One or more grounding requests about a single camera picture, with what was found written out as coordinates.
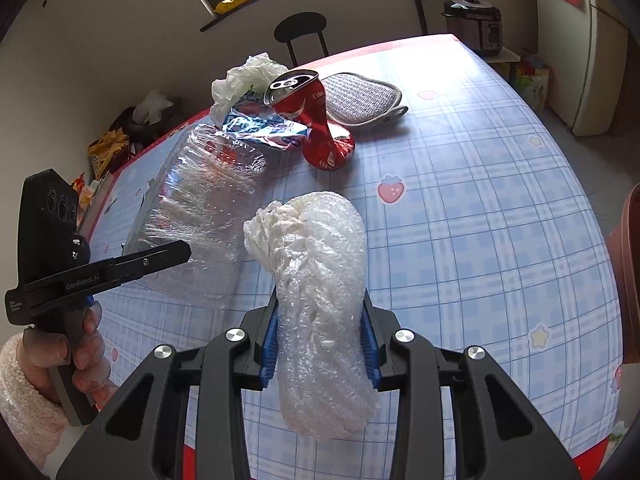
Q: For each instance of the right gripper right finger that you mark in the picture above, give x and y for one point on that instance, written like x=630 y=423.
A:
x=498 y=433

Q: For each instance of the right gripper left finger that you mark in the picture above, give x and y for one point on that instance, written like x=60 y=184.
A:
x=179 y=415

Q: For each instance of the white bubble wrap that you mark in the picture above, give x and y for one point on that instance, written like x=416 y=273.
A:
x=315 y=246

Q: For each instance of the clear plastic packaging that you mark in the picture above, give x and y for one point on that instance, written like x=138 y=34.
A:
x=208 y=187

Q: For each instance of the blue white snack wrapper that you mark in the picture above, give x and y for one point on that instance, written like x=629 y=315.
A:
x=253 y=122

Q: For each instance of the grey scrubbing pad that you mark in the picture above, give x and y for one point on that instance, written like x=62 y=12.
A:
x=355 y=101

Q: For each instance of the crushed red cola can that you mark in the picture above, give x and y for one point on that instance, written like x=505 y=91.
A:
x=299 y=96

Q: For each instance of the white plastic bag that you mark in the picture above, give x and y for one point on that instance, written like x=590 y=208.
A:
x=255 y=75

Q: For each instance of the pink fuzzy sleeve forearm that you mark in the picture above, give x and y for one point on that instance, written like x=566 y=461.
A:
x=35 y=423

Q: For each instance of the left hand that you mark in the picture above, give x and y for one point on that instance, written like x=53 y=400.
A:
x=38 y=351

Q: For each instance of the yellow snack bags pile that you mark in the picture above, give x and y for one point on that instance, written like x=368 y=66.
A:
x=109 y=153

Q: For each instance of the terracotta plastic pot bin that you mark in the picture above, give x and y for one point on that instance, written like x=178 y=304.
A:
x=623 y=248

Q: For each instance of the colourful gift bag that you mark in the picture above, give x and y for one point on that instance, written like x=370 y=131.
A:
x=532 y=76

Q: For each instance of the small white side table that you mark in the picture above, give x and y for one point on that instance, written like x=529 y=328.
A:
x=505 y=63

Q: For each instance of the electric pressure cooker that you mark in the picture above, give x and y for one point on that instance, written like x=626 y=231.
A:
x=476 y=23

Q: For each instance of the black chair by window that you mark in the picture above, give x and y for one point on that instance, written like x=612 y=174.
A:
x=298 y=26

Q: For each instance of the cream refrigerator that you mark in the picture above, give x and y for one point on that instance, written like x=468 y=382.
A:
x=586 y=48

